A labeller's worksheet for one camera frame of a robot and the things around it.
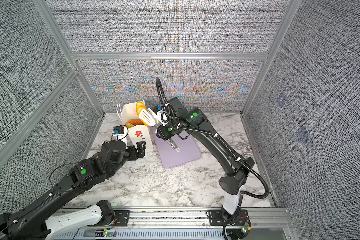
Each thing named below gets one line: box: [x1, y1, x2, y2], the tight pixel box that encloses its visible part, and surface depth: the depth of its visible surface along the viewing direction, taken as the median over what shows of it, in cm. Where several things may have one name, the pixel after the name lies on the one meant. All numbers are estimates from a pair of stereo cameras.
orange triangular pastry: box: [128, 119, 144, 126], surface depth 95 cm
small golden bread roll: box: [135, 101, 150, 127], surface depth 71 cm
